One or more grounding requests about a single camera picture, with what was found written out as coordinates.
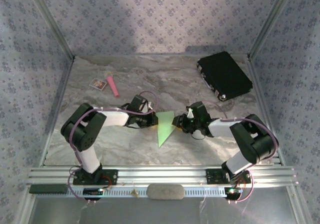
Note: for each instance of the light green paper sheet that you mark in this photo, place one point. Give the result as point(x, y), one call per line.
point(163, 126)

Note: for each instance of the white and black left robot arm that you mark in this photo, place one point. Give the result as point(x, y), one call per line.
point(115, 117)

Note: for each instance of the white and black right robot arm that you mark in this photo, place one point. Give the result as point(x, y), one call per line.
point(221, 127)

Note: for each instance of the grey metal sheet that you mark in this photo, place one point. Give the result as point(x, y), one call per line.
point(160, 211)

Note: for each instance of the pink toy microphone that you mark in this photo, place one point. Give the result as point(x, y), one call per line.
point(112, 85)

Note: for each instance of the black hard case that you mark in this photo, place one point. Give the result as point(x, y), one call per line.
point(225, 74)

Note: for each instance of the small printed card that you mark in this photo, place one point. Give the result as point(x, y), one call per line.
point(98, 84)

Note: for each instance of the grey oval stone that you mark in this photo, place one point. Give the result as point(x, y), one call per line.
point(165, 191)

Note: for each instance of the long black bar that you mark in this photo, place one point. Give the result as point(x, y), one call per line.
point(47, 189)

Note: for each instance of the aluminium mounting rail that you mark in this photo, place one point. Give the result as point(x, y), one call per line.
point(160, 175)

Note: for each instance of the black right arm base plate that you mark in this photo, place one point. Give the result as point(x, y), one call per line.
point(215, 176)

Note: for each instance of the aluminium side frame rail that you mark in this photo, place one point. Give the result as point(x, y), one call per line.
point(58, 109)
point(261, 96)

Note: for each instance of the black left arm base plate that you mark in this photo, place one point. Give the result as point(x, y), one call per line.
point(110, 177)

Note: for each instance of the aluminium frame post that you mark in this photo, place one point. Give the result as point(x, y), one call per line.
point(270, 21)

